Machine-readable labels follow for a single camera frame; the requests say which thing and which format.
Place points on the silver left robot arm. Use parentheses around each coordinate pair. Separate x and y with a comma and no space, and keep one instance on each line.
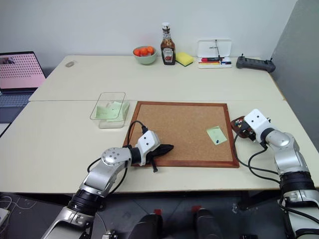
(109,171)

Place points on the yellow green sponge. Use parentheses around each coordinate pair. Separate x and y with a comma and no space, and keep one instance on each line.
(184,59)

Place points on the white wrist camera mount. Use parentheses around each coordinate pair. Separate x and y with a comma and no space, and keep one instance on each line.
(147,142)
(256,119)

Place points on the open laptop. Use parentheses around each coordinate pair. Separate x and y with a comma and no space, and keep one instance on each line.
(18,72)

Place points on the white open pen case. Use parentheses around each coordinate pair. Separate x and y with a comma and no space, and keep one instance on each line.
(214,48)

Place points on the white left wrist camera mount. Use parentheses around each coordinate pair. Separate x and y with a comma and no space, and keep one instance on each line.
(147,142)

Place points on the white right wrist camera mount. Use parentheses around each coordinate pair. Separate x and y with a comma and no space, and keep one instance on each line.
(256,119)

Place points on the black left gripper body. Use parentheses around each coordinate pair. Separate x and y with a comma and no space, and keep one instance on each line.
(155,153)

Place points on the orange vegetable pieces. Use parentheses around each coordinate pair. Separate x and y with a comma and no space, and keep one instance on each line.
(142,51)

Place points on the gray remote controller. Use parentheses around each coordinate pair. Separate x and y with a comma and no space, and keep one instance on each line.
(254,63)

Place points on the wood-framed cork board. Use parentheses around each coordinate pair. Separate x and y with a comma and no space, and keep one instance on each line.
(179,129)

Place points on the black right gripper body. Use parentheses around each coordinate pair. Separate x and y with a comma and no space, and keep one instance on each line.
(251,134)

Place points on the black table leg frame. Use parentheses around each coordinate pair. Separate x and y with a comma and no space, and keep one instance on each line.
(259,200)

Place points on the yellow pencil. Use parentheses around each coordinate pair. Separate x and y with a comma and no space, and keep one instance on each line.
(209,63)

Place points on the green sticky note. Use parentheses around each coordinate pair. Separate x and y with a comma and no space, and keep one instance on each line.
(215,133)
(119,109)
(102,112)

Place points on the small brown tray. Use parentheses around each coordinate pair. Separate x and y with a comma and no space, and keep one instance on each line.
(235,129)

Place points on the pale green bowl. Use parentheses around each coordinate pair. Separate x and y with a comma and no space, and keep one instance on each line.
(145,59)

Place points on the ketchup bottle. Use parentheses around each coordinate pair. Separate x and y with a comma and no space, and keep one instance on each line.
(168,51)

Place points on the red marker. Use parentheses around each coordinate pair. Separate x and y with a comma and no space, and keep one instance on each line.
(208,59)

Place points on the gray partition panel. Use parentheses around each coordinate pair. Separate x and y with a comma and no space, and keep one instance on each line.
(299,49)

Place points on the clear plastic box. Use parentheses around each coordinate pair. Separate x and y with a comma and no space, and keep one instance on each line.
(109,109)

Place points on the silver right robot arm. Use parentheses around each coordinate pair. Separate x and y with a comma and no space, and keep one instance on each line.
(290,159)

